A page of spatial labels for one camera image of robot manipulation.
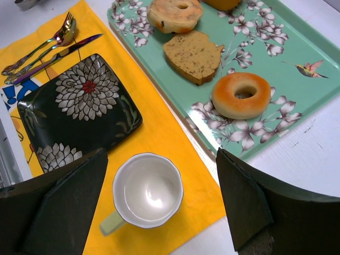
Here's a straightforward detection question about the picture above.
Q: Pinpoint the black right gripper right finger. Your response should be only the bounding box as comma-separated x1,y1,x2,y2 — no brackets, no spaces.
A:
216,149,339,254

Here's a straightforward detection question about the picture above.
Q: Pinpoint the brown bread slice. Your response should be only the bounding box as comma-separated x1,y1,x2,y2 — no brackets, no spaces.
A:
163,30,225,86

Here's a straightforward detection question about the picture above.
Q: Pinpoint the orange brioche loaf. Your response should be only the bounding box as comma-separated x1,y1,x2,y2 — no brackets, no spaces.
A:
204,0,241,11

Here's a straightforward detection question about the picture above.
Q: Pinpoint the speckled raisin bagel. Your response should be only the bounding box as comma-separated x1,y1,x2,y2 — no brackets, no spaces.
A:
147,0,203,33

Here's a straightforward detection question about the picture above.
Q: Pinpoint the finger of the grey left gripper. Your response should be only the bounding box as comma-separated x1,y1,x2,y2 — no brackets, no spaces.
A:
15,0,39,10

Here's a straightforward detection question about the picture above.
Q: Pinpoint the mint floral serving tray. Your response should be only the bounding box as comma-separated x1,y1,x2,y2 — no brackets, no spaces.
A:
107,1,339,159

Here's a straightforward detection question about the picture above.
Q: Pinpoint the white and green mug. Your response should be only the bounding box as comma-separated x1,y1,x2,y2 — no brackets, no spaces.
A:
99,152,184,236

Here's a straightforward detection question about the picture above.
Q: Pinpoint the aluminium table edge rail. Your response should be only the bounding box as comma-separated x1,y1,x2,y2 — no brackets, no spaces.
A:
1,123,23,188

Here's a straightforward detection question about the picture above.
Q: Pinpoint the iridescent table knife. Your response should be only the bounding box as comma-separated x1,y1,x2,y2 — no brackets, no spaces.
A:
10,33,103,85

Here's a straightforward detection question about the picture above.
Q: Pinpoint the black floral square plate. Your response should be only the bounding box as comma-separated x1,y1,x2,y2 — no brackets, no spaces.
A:
18,54,142,173

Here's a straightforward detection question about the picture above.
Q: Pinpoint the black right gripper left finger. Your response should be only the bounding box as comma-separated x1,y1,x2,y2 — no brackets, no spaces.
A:
1,148,108,254

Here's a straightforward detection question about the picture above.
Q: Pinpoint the iridescent spoon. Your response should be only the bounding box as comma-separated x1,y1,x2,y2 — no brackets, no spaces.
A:
4,18,78,84

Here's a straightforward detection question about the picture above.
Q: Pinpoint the iridescent fork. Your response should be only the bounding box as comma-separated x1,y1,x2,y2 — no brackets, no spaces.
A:
1,12,74,77

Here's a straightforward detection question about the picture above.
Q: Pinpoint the yellow printed placemat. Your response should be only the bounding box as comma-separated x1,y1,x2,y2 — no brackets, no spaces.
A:
1,1,233,254

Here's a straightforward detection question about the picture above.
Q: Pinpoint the golden plain bagel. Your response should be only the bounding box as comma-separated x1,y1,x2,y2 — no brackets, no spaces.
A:
211,72,271,120

